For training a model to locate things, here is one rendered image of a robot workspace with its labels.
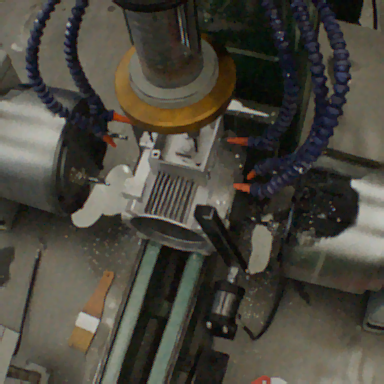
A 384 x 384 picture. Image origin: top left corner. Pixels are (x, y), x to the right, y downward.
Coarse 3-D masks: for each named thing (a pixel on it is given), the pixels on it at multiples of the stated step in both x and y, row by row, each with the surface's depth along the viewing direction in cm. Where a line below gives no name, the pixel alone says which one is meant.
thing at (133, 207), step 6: (228, 132) 103; (228, 144) 104; (234, 144) 103; (132, 204) 99; (138, 204) 99; (126, 210) 99; (132, 210) 98; (138, 210) 99; (192, 228) 97; (198, 228) 96; (138, 234) 111; (198, 252) 109; (204, 252) 108; (210, 252) 108
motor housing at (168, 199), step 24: (144, 168) 104; (216, 168) 102; (144, 192) 101; (168, 192) 99; (192, 192) 99; (216, 192) 101; (144, 216) 109; (168, 216) 96; (192, 216) 98; (168, 240) 111; (192, 240) 110
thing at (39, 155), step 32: (0, 96) 105; (32, 96) 103; (64, 96) 103; (0, 128) 100; (32, 128) 99; (64, 128) 98; (0, 160) 100; (32, 160) 98; (64, 160) 100; (96, 160) 116; (0, 192) 107; (32, 192) 102; (64, 192) 104
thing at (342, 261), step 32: (320, 160) 92; (352, 160) 93; (320, 192) 89; (352, 192) 88; (288, 224) 92; (320, 224) 88; (352, 224) 87; (288, 256) 92; (320, 256) 90; (352, 256) 88; (352, 288) 93
